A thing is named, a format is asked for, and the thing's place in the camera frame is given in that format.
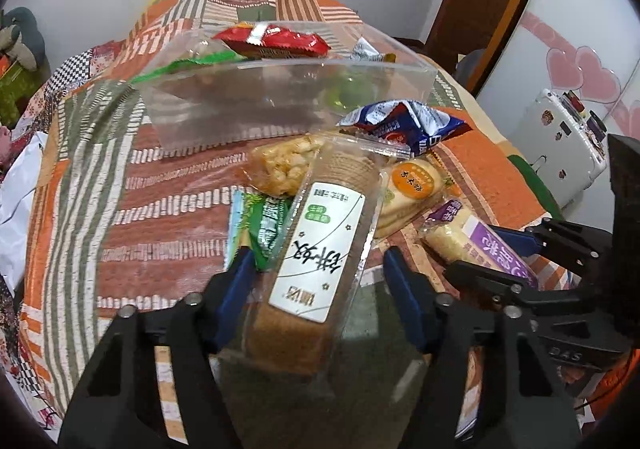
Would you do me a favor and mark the purple label cake pack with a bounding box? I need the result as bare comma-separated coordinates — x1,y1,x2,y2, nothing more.
420,199,541,290

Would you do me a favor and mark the white suitcase with stickers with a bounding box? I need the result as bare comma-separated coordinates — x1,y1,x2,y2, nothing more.
506,88,617,211

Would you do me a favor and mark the green white snack packet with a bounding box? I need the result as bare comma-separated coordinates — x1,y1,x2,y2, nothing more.
229,190,297,271

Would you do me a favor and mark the silver snack packet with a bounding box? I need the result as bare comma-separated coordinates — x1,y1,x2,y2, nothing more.
348,36,397,64

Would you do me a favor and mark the blue white snack packet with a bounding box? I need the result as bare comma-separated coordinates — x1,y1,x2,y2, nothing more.
337,100,473,160

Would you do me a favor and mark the red snack packet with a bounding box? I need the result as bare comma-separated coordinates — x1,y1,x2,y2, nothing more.
212,24,331,60

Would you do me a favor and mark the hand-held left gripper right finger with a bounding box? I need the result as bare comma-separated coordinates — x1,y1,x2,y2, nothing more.
382,246,583,449

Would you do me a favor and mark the round biscuit pack orange label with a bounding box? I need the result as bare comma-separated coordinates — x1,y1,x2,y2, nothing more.
372,156,453,240

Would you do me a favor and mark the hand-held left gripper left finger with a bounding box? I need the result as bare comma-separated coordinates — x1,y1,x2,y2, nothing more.
59,246,261,449

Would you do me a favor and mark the white cloth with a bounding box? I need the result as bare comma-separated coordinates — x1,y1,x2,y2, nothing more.
0,133,48,302

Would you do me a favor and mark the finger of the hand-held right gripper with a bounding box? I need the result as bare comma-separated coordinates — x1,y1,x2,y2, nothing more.
487,218,616,276
444,259,546,312

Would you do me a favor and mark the brown cake pack white label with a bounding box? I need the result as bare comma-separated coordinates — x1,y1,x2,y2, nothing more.
240,129,401,377

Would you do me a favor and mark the yellow green snack packet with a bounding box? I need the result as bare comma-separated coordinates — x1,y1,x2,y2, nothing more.
325,72,382,112

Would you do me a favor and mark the grey stuffed toy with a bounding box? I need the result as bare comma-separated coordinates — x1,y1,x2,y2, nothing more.
0,6,51,75

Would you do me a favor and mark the clear plastic container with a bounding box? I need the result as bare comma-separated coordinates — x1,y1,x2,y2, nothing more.
132,22,438,155

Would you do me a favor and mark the grey cloth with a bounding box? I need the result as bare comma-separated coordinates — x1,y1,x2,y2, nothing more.
451,48,497,92

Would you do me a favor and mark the green patterned box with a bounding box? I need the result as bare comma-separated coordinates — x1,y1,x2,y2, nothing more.
0,64,43,127

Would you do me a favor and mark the striped patchwork blanket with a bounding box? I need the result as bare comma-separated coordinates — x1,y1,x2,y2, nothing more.
20,0,640,449

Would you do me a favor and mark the checkered patchwork quilt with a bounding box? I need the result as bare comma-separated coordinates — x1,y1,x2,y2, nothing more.
0,40,128,410

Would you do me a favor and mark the puffed corn snack packet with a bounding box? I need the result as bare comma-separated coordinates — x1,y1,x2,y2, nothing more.
242,134,326,197

